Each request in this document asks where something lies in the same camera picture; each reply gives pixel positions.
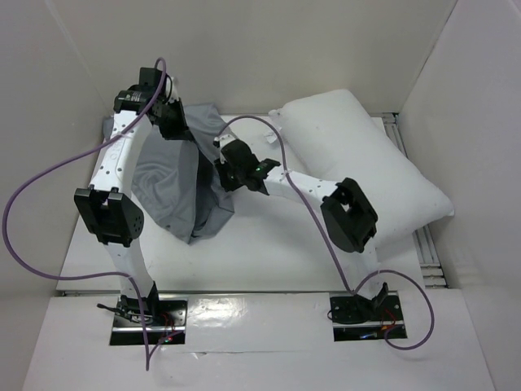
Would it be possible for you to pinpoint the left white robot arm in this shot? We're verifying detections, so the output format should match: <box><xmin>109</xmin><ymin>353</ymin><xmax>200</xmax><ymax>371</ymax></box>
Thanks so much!
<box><xmin>74</xmin><ymin>67</ymin><xmax>193</xmax><ymax>325</ymax></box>

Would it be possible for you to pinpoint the white pillow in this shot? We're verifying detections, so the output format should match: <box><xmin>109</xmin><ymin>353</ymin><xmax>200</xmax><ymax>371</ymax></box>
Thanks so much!
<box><xmin>269</xmin><ymin>89</ymin><xmax>454</xmax><ymax>247</ymax></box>

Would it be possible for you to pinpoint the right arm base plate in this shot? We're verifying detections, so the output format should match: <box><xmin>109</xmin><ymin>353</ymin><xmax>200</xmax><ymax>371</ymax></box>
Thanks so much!
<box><xmin>326</xmin><ymin>292</ymin><xmax>407</xmax><ymax>342</ymax></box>

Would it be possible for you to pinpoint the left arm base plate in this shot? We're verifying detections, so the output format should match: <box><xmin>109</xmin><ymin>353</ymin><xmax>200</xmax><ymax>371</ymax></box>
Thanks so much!
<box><xmin>108</xmin><ymin>291</ymin><xmax>189</xmax><ymax>346</ymax></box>

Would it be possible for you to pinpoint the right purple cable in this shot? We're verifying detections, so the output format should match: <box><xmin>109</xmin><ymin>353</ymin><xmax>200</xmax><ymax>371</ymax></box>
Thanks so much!
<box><xmin>213</xmin><ymin>116</ymin><xmax>436</xmax><ymax>351</ymax></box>

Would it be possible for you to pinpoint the aluminium frame rail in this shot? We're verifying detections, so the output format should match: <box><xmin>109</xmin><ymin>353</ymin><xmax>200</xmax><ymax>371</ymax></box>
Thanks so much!
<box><xmin>382</xmin><ymin>113</ymin><xmax>449</xmax><ymax>289</ymax></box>

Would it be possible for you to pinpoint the purple cable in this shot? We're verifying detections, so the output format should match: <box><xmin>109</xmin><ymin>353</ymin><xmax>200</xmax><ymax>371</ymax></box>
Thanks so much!
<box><xmin>2</xmin><ymin>56</ymin><xmax>169</xmax><ymax>371</ymax></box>
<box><xmin>213</xmin><ymin>116</ymin><xmax>436</xmax><ymax>351</ymax></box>

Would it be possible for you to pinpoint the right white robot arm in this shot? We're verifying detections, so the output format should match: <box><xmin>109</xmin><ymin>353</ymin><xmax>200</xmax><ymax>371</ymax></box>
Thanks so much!
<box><xmin>214</xmin><ymin>135</ymin><xmax>378</xmax><ymax>274</ymax></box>

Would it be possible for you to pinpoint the grey pillowcase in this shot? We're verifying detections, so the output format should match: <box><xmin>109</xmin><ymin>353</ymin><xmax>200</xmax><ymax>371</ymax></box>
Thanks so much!
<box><xmin>101</xmin><ymin>102</ymin><xmax>236</xmax><ymax>245</ymax></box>

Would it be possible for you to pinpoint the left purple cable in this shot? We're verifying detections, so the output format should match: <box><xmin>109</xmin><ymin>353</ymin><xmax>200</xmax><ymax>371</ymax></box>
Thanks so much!
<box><xmin>2</xmin><ymin>56</ymin><xmax>169</xmax><ymax>371</ymax></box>

